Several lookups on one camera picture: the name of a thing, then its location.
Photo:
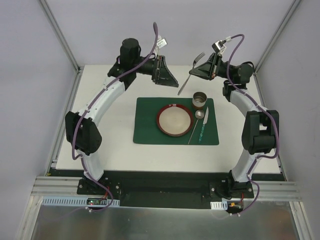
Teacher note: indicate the front aluminium rail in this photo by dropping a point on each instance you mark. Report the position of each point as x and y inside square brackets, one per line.
[284, 191]

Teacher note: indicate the black knife green handle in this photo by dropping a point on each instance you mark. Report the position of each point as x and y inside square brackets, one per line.
[206, 116]

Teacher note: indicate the red rimmed beige plate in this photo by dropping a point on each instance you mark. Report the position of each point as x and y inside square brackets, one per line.
[174, 120]

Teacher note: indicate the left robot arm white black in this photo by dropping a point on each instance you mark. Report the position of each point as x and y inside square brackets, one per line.
[81, 127]

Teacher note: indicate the silver spoon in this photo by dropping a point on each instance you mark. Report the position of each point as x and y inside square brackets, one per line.
[199, 114]

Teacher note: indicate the left white cable duct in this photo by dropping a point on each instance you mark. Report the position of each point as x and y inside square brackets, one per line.
[79, 202]

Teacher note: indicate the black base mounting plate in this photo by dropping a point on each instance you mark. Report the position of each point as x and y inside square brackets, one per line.
[178, 190]

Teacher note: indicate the steel cup brown base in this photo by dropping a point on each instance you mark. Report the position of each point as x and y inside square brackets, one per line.
[199, 100]

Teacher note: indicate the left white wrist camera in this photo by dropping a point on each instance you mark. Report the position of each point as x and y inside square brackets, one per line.
[161, 42]

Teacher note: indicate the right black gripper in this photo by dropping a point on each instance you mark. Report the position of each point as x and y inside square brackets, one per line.
[216, 66]

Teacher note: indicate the white cable duct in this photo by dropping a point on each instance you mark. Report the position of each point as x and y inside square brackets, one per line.
[219, 205]
[79, 202]

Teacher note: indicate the dark green placemat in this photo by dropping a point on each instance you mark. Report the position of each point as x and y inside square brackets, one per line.
[146, 131]

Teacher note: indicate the right aluminium frame post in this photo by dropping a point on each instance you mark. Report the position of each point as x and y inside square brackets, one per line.
[277, 34]

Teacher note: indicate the silver fork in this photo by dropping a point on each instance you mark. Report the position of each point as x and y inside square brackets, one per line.
[195, 61]

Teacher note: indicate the left aluminium frame post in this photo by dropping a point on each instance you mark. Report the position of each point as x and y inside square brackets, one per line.
[59, 35]

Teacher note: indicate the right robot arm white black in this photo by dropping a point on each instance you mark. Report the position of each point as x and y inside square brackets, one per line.
[260, 130]

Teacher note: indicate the right white cable duct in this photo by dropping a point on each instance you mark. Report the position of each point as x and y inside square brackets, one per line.
[219, 205]

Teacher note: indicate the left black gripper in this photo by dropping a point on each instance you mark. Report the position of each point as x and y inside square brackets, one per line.
[158, 70]

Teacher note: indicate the aluminium frame post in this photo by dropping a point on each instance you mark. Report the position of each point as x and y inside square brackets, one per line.
[59, 35]
[277, 34]

